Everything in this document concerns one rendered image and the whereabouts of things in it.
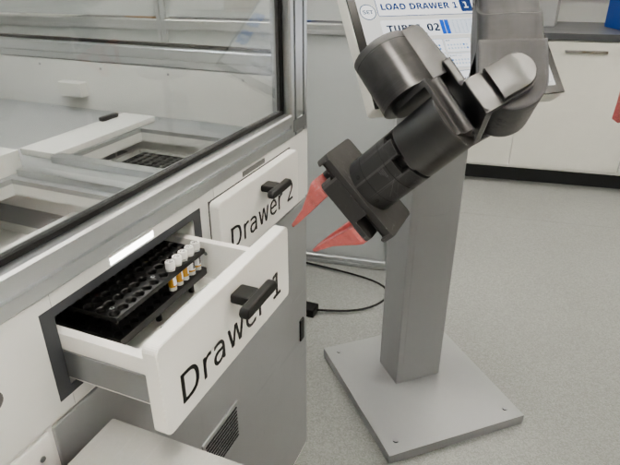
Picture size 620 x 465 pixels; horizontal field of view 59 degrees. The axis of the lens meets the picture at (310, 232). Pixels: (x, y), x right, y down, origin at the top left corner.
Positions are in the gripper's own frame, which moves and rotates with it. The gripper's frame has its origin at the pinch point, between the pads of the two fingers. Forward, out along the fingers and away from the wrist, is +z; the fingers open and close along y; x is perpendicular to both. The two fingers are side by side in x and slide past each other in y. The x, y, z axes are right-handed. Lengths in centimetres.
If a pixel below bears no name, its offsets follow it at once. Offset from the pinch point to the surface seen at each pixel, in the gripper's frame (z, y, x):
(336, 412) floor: 84, -53, -73
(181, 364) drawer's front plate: 12.7, -1.6, 14.1
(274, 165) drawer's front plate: 18.5, 11.2, -32.7
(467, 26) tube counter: -10, 10, -95
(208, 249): 20.5, 6.4, -8.3
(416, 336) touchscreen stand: 56, -51, -91
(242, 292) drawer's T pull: 10.1, -0.4, 3.5
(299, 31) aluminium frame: 5, 27, -48
